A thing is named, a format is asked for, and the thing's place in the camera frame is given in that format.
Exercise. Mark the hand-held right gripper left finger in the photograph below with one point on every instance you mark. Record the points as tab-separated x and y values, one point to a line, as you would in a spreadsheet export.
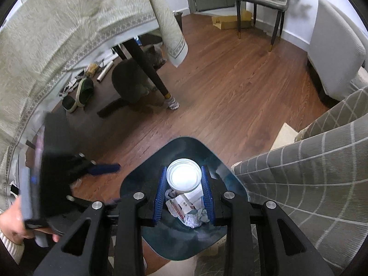
160	198

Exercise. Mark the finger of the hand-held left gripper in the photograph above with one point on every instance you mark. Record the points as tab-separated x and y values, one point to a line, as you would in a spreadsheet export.
106	169

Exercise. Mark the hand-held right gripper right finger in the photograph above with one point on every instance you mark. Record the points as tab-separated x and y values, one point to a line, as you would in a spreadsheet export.
207	198

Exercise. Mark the paper ball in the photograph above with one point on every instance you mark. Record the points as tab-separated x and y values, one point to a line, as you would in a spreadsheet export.
197	220

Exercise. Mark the dark blue trash bin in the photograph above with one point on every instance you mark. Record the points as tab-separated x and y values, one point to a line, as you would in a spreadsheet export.
143	175

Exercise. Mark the round white plastic lid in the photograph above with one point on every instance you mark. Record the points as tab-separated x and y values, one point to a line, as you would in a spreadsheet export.
184	176

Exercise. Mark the person's left forearm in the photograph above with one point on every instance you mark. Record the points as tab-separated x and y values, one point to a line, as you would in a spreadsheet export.
8	248

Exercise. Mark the person's left hand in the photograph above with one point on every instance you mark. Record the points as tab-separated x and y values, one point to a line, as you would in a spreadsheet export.
14	227

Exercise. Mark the white paper box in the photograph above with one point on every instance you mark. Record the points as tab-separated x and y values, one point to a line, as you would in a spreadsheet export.
193	197

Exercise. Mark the white carton with red label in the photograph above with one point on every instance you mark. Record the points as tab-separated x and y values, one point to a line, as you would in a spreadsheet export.
182	206

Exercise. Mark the green slipper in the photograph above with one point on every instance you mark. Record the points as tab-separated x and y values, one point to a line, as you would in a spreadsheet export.
69	103
84	90

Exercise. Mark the striped table leg sock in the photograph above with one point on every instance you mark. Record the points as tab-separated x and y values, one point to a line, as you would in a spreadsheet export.
171	103

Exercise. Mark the grey cat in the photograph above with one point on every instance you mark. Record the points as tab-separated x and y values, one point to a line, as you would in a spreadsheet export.
129	77

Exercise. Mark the silver foil roll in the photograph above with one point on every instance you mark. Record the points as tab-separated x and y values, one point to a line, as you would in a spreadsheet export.
104	72

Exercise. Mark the beige cardboard piece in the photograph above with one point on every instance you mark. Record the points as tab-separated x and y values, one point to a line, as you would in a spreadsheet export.
286	136

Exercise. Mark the yellow packet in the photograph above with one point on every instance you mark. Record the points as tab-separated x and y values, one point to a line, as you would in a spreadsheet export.
92	69

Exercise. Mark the round table, grey checked cloth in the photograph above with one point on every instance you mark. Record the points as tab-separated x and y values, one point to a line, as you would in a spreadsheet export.
310	178

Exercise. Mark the dark wooden table leg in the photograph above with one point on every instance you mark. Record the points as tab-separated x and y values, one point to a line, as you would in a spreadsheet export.
143	63

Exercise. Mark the side table, beige cloth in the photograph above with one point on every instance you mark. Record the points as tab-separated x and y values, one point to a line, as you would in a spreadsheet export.
57	20

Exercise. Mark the small black box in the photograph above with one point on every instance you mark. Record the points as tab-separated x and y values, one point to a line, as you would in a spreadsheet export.
178	18

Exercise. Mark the flat cardboard box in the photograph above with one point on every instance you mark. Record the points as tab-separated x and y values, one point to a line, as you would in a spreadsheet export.
227	21

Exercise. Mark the grey armchair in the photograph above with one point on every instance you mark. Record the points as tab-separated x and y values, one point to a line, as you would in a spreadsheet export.
336	57

